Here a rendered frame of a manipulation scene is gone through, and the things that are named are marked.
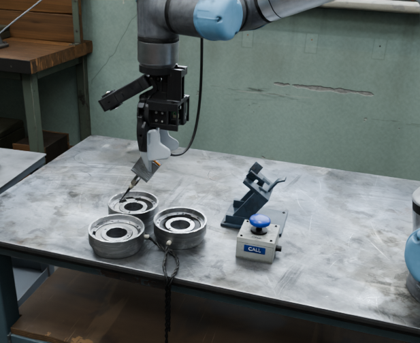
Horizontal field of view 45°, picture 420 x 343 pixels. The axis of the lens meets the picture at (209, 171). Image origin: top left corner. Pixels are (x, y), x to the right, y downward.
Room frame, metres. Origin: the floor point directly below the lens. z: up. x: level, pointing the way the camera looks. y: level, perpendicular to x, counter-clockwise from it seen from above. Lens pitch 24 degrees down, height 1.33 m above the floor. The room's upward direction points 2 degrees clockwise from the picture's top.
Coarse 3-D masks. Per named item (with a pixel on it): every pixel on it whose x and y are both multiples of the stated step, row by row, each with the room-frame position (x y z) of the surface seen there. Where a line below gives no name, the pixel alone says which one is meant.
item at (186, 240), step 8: (168, 208) 0.90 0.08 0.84; (176, 208) 0.91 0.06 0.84; (184, 208) 0.91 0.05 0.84; (192, 208) 0.91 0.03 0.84; (160, 216) 0.89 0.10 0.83; (200, 216) 0.89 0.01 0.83; (168, 224) 0.86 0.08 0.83; (176, 224) 0.88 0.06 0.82; (184, 224) 0.88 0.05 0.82; (192, 224) 0.87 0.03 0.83; (160, 232) 0.82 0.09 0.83; (168, 232) 0.81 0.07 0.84; (176, 232) 0.81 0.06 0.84; (184, 232) 0.81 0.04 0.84; (192, 232) 0.82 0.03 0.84; (200, 232) 0.83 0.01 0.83; (160, 240) 0.83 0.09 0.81; (176, 240) 0.81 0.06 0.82; (184, 240) 0.81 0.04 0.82; (192, 240) 0.82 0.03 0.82; (200, 240) 0.84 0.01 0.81; (176, 248) 0.82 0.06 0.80; (184, 248) 0.82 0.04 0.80
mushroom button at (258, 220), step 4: (252, 216) 0.83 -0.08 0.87; (256, 216) 0.83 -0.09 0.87; (260, 216) 0.83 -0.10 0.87; (264, 216) 0.83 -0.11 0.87; (252, 220) 0.81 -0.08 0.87; (256, 220) 0.81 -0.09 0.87; (260, 220) 0.81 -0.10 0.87; (264, 220) 0.81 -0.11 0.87; (268, 220) 0.82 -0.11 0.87; (252, 224) 0.81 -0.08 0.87; (256, 224) 0.81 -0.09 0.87; (260, 224) 0.81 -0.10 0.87; (264, 224) 0.81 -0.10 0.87; (268, 224) 0.81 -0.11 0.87; (256, 228) 0.82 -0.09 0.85; (260, 228) 0.82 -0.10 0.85
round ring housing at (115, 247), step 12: (108, 216) 0.86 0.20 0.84; (120, 216) 0.87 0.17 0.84; (132, 216) 0.87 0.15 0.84; (96, 228) 0.83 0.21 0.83; (108, 228) 0.84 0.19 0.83; (120, 228) 0.84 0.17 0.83; (96, 240) 0.78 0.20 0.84; (108, 240) 0.79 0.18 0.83; (120, 240) 0.80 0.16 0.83; (132, 240) 0.78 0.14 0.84; (96, 252) 0.79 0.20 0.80; (108, 252) 0.77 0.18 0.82; (120, 252) 0.77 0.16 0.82; (132, 252) 0.79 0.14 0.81
